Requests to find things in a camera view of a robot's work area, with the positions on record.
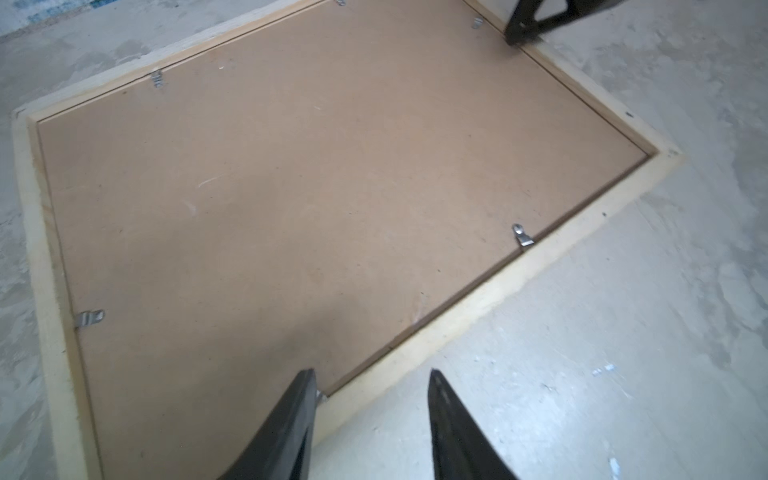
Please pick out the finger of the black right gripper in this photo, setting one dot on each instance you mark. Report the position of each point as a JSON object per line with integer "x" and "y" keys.
{"x": 523, "y": 25}

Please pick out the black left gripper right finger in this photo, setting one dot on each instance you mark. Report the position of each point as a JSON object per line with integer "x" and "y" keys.
{"x": 460, "y": 450}

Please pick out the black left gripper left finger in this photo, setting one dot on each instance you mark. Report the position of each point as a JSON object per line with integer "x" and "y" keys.
{"x": 281, "y": 448}

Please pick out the metal backing board clip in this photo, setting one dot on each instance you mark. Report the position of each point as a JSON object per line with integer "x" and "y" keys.
{"x": 522, "y": 237}

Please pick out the brown cardboard backing board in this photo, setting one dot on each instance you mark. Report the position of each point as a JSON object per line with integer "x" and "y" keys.
{"x": 301, "y": 197}

